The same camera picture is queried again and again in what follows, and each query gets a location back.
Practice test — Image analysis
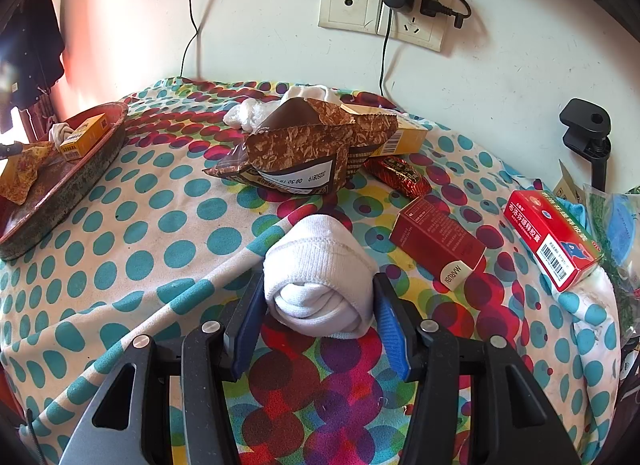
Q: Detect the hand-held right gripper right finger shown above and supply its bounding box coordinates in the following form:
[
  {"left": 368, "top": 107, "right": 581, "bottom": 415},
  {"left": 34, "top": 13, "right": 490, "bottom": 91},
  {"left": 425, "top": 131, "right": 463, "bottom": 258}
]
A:
[{"left": 372, "top": 272, "right": 583, "bottom": 465}]

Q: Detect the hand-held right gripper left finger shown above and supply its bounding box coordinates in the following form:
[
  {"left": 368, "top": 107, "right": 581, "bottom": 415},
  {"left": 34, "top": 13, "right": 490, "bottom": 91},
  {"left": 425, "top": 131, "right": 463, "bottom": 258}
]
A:
[{"left": 59, "top": 272, "right": 266, "bottom": 465}]

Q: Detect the red round basin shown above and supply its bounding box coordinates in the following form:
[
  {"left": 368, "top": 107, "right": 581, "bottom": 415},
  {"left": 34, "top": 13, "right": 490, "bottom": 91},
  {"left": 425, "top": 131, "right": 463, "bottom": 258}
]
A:
[{"left": 0, "top": 102, "right": 130, "bottom": 261}]

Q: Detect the dark red box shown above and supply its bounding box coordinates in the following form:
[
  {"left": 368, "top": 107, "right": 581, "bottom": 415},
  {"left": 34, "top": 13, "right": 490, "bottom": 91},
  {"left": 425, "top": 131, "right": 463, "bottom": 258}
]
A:
[{"left": 389, "top": 194, "right": 487, "bottom": 293}]

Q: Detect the brown crinkled snack bag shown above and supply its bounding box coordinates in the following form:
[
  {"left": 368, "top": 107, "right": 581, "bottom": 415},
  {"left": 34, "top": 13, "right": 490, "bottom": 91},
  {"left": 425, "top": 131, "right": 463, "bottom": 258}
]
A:
[{"left": 202, "top": 98, "right": 399, "bottom": 194}]

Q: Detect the yellow cartoon medicine box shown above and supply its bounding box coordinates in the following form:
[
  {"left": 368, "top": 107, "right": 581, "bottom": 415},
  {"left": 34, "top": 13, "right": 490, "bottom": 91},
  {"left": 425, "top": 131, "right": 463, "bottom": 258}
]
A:
[{"left": 345, "top": 104, "right": 430, "bottom": 156}]

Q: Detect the orange snack packet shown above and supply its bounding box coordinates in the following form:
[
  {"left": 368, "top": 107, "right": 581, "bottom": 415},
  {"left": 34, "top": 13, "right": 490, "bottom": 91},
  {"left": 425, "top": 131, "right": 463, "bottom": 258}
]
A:
[{"left": 0, "top": 141, "right": 55, "bottom": 205}]

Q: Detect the knotted white sock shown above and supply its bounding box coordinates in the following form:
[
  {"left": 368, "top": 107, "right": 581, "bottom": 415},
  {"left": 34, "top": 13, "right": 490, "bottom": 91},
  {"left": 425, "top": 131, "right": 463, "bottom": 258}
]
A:
[{"left": 48, "top": 122, "right": 76, "bottom": 146}]

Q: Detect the small yellow medicine box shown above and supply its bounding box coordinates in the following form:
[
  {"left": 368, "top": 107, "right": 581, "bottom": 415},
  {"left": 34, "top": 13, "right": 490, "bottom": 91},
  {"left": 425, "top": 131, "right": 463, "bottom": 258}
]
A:
[{"left": 59, "top": 114, "right": 110, "bottom": 161}]

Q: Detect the dark hanging cloth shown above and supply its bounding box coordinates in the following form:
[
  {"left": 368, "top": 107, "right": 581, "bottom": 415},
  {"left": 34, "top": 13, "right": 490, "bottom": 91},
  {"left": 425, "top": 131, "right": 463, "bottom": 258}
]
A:
[{"left": 0, "top": 0, "right": 66, "bottom": 111}]

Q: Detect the polka dot cloth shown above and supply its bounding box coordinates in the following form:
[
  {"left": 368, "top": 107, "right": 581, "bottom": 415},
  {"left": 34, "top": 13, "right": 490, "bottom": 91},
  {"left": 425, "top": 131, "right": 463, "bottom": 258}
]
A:
[{"left": 0, "top": 76, "right": 623, "bottom": 465}]

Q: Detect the red candy wrapper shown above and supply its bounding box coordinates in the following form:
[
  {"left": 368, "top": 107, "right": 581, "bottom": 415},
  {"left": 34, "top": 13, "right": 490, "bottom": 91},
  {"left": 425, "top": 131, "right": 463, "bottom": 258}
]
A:
[{"left": 364, "top": 155, "right": 432, "bottom": 196}]

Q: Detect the red and white medicine box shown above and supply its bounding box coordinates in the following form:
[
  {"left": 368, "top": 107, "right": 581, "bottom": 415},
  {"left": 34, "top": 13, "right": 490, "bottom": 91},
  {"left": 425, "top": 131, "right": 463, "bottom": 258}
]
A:
[{"left": 502, "top": 189, "right": 605, "bottom": 293}]

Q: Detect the crumpled white plastic bag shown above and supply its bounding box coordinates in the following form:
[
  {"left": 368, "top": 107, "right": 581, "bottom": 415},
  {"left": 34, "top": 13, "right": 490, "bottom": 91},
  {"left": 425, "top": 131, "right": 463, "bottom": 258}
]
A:
[{"left": 222, "top": 98, "right": 273, "bottom": 132}]

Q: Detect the clear bag with blue item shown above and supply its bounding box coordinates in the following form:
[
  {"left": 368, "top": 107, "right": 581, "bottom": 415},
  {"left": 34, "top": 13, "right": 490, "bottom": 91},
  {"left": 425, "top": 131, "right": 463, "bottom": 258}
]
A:
[{"left": 582, "top": 184, "right": 640, "bottom": 296}]

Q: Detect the black clamp stand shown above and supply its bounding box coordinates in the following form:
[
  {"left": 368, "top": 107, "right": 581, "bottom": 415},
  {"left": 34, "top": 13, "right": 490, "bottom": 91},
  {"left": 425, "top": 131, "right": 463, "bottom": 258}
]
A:
[{"left": 559, "top": 99, "right": 613, "bottom": 193}]

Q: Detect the black angled plug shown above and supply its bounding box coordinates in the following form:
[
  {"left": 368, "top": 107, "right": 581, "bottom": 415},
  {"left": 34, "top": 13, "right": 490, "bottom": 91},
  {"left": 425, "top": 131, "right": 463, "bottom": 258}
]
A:
[{"left": 418, "top": 0, "right": 473, "bottom": 31}]

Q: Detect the black monitor cable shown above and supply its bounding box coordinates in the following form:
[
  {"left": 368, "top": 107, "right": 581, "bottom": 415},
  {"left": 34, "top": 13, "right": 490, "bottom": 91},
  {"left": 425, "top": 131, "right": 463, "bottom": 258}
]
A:
[{"left": 180, "top": 0, "right": 210, "bottom": 81}]

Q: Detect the thin black adapter cable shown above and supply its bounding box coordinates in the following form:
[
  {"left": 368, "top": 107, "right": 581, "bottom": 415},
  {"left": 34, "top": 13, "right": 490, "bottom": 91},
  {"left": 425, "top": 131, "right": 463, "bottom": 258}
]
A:
[{"left": 378, "top": 12, "right": 393, "bottom": 96}]

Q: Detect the white wall power socket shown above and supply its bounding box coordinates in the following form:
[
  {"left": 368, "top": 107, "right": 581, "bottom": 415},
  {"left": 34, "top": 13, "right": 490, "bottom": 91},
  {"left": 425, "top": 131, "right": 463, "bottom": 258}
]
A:
[{"left": 376, "top": 0, "right": 448, "bottom": 52}]

